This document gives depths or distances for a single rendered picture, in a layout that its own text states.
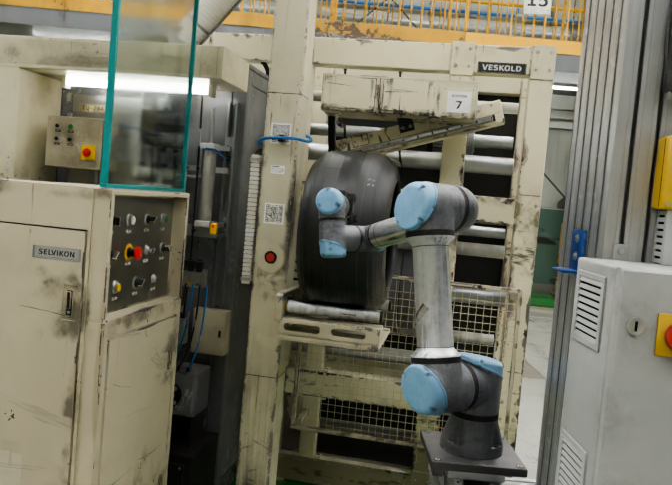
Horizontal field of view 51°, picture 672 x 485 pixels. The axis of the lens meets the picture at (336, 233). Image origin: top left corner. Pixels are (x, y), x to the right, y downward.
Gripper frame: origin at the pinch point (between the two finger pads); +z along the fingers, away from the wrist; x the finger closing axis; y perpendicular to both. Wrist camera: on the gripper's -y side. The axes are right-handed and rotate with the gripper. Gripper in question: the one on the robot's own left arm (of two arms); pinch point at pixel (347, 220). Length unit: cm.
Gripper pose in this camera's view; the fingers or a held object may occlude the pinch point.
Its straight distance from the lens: 227.8
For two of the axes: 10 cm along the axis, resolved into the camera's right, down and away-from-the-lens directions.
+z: 1.7, 0.9, 9.8
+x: -9.8, -1.0, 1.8
